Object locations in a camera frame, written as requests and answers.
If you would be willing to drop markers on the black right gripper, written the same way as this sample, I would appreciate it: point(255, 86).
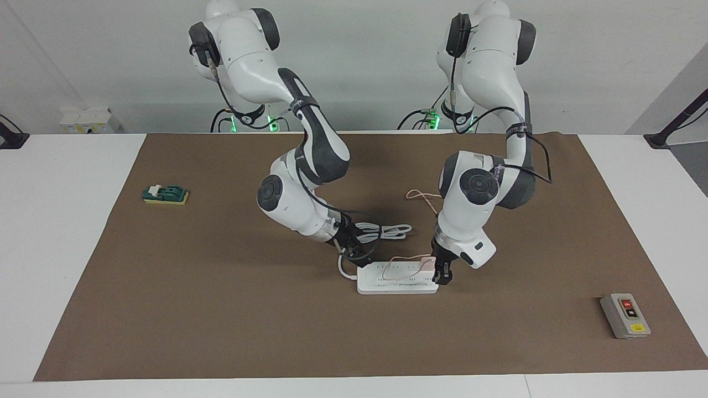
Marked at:
point(349, 235)

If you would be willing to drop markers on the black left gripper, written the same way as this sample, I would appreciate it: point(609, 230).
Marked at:
point(444, 257)

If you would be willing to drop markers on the pink charger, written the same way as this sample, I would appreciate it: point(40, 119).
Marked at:
point(426, 264)

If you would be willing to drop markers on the white power strip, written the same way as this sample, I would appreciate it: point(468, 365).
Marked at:
point(398, 284)

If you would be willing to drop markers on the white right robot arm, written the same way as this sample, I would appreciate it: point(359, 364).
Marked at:
point(249, 66)

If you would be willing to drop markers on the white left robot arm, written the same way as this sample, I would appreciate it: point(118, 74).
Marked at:
point(475, 210)

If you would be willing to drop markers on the brown table mat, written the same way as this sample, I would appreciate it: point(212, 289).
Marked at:
point(221, 309)

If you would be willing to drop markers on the white boxes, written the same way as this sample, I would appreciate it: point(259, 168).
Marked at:
point(88, 120)

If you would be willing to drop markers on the grey on-off switch box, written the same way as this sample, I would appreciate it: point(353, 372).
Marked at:
point(625, 318)

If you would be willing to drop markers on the green knife switch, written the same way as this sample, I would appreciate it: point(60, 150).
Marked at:
point(166, 194)

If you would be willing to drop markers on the black mount clamp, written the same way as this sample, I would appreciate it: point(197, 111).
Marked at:
point(658, 139)
point(12, 138)

